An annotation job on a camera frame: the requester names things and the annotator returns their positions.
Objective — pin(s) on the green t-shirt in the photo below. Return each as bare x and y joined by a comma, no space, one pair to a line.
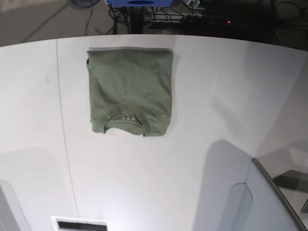
131,90

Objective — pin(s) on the black power strip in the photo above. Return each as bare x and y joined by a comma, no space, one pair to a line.
180,18

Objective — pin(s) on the grey table leg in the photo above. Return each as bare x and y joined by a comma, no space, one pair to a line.
136,15

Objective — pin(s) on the blue plastic bin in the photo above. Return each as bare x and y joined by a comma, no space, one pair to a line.
139,3

